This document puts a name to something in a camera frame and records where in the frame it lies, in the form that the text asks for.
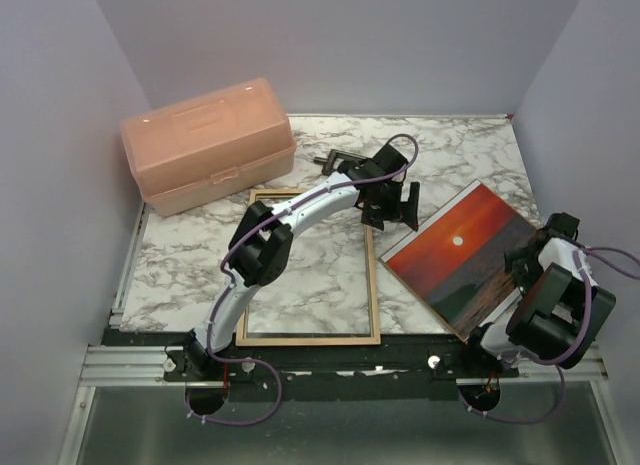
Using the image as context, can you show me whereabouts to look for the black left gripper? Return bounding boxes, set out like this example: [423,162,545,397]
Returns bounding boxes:
[363,181,418,232]

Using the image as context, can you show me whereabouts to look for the red sunset photo board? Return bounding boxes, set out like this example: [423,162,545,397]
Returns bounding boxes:
[379,180,536,341]

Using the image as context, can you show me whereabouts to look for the light wooden picture frame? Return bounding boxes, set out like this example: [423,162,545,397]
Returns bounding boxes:
[234,186,381,347]

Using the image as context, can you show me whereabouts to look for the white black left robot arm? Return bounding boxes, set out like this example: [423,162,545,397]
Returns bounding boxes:
[186,133,420,380]

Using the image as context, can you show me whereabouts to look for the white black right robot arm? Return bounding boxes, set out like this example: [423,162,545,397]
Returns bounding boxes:
[459,212,616,377]

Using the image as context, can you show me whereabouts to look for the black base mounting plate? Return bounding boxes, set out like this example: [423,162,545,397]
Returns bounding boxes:
[102,329,516,402]

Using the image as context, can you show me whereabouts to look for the pink translucent plastic box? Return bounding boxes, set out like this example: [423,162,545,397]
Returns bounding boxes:
[120,78,297,217]

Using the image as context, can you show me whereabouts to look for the aluminium extrusion rail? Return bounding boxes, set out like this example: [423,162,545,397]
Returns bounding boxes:
[80,346,609,388]

